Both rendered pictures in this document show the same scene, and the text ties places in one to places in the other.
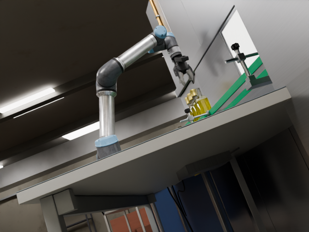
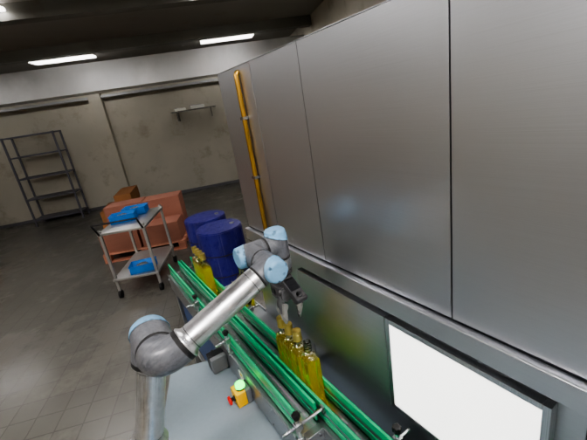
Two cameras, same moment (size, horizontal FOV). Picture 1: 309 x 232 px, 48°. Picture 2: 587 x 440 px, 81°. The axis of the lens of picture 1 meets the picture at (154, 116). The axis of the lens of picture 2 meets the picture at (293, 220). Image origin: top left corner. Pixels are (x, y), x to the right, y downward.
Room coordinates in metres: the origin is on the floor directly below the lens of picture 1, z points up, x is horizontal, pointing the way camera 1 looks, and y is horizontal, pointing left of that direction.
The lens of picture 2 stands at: (0.89, -0.05, 1.96)
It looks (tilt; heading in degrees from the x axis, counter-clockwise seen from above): 18 degrees down; 346
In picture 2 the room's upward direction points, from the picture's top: 9 degrees counter-clockwise
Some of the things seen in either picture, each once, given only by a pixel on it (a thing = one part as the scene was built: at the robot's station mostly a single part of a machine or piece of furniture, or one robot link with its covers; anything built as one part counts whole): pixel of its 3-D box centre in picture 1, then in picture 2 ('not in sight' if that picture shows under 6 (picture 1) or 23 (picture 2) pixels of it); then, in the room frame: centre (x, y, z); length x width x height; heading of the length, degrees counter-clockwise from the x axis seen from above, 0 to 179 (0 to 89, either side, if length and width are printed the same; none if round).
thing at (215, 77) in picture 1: (233, 60); (386, 357); (1.70, -0.48, 1.15); 0.90 x 0.03 x 0.34; 16
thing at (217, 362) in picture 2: not in sight; (217, 360); (2.43, 0.07, 0.79); 0.08 x 0.08 x 0.08; 16
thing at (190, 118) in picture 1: (195, 118); (304, 423); (1.76, -0.19, 0.95); 0.17 x 0.03 x 0.12; 106
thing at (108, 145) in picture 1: (108, 148); not in sight; (1.73, 0.28, 0.95); 0.13 x 0.12 x 0.14; 16
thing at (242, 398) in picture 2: not in sight; (241, 394); (2.16, -0.01, 0.79); 0.07 x 0.07 x 0.07; 16
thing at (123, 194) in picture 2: not in sight; (121, 206); (9.37, 1.76, 0.35); 1.14 x 0.81 x 0.70; 175
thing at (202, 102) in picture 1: (207, 113); (312, 374); (1.91, -0.28, 0.99); 0.06 x 0.06 x 0.21; 15
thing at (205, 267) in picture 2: not in sight; (207, 272); (3.00, 0.04, 1.02); 0.06 x 0.06 x 0.28; 16
